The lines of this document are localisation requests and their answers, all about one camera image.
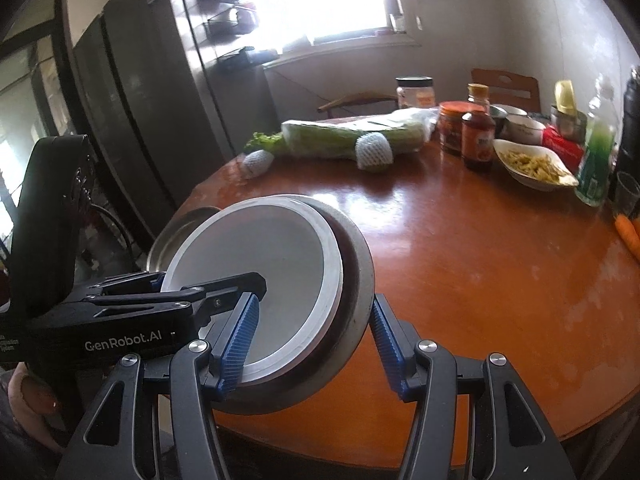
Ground curved wooden chair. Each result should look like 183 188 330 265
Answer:
317 91 398 118

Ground grey refrigerator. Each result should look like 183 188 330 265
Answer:
65 0 232 244

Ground dark glass cup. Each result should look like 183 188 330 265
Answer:
613 171 640 218

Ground foam-netted fruit right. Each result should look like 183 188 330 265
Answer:
355 132 394 171

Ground foam-netted fruit left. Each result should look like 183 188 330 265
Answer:
241 150 274 179

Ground white ceramic bowl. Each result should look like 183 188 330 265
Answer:
506 114 546 145

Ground large white noodle cup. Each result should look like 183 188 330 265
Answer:
159 195 346 387

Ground orange carrot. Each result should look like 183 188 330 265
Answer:
614 214 640 260

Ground steel mixing bowl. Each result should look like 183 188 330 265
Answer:
213 194 375 415

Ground red tissue box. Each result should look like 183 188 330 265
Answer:
541 125 585 174

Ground brown sauce bottle yellow cap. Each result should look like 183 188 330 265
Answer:
461 84 496 172

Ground shallow steel round pan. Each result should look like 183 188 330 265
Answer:
145 206 219 272

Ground red chili sauce jar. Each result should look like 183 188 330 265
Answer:
436 101 482 155

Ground wrapped napa cabbage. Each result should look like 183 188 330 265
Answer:
281 107 437 159

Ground operator hand pink nails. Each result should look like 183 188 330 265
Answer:
8 362 65 454

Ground clear jar black lid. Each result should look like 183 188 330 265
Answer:
396 76 436 108

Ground small steel bowl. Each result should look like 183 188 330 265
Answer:
550 105 587 144

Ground white dish of pickles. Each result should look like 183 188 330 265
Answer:
494 139 578 192

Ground green liquid plastic bottle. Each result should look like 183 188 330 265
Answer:
575 74 620 207

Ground foam-netted fruit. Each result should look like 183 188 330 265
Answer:
355 132 394 171
241 150 274 179

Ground yellow plastic juicer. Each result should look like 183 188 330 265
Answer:
554 79 578 117

